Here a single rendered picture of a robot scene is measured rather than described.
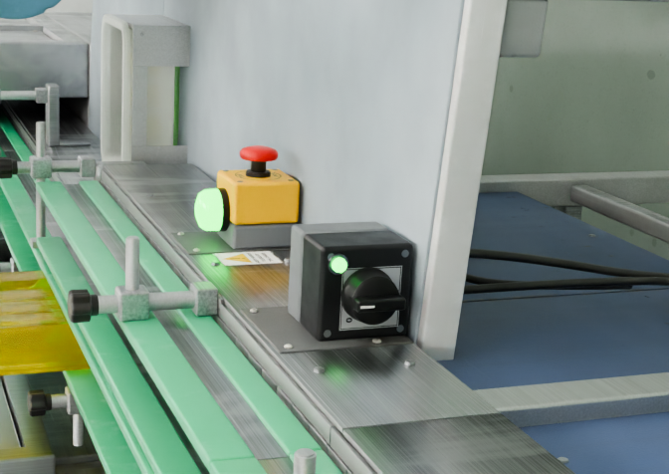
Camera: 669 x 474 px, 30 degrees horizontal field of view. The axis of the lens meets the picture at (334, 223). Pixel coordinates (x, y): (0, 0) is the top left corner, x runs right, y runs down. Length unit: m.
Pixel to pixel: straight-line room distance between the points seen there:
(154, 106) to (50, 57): 0.81
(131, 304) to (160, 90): 0.67
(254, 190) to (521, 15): 0.38
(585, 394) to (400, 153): 0.25
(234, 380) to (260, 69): 0.53
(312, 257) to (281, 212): 0.27
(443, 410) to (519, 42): 0.31
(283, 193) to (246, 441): 0.45
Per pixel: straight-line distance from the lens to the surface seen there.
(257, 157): 1.27
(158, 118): 1.74
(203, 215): 1.27
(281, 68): 1.35
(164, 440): 1.05
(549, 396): 0.95
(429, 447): 0.83
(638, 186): 1.84
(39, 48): 2.52
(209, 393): 0.95
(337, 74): 1.19
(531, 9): 1.02
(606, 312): 1.23
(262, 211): 1.27
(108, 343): 1.28
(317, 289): 1.00
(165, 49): 1.73
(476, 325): 1.15
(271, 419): 0.91
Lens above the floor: 1.17
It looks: 20 degrees down
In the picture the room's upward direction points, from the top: 92 degrees counter-clockwise
